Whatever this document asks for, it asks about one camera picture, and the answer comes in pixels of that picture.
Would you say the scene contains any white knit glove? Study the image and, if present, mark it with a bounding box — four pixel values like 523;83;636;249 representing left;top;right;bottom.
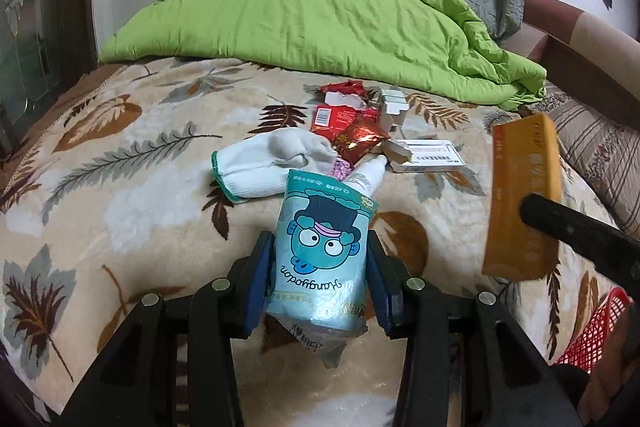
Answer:
211;129;336;204

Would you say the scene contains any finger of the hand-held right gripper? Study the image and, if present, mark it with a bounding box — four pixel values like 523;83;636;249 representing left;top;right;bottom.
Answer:
520;193;640;303

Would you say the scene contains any pink blister pack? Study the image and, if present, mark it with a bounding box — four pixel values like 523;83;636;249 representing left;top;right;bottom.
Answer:
331;158;355;182

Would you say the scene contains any clear plastic wrapper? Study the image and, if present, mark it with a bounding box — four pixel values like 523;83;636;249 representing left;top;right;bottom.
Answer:
270;314;368;370

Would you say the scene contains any torn red white pack piece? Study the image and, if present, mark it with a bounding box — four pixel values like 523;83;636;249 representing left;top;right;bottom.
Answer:
320;79;368;110

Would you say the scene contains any green quilt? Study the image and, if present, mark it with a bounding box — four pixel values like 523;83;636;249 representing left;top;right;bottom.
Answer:
99;0;547;112

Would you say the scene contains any striped pillow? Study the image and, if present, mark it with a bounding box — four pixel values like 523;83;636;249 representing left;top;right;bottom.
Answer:
520;79;640;240

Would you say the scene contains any red foil wrapper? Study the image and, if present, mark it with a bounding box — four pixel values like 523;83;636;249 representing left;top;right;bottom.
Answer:
332;116;392;165

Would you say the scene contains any red plastic basket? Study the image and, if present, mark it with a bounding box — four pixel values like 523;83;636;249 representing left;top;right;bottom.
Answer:
550;287;633;375

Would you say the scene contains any wooden glass panel door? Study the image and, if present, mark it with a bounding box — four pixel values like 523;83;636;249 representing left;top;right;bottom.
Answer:
0;0;101;158

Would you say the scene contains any blue cartoon tissue packet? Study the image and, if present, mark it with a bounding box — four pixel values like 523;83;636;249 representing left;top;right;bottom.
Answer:
264;168;380;339

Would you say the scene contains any white plastic bottle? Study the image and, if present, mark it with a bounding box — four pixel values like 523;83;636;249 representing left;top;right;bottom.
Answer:
345;154;388;198

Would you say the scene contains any leaf printed blanket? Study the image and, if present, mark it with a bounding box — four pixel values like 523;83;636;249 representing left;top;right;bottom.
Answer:
0;57;626;427

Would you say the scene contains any red torn cigarette pack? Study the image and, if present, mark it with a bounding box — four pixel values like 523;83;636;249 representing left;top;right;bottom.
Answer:
310;103;381;142

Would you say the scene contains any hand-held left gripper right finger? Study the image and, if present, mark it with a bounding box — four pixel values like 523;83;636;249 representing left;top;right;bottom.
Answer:
369;231;583;427

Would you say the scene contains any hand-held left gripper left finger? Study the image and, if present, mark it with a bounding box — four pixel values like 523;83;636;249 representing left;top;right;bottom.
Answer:
57;231;276;427

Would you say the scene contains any orange cardboard box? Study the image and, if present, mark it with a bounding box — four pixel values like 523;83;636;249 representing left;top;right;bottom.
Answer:
482;113;560;283

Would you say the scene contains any white medicine box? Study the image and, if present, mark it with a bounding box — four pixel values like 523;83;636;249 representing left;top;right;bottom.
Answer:
382;138;467;174

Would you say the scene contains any open small white carton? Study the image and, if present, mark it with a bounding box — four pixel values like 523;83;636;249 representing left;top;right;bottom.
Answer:
374;88;412;130

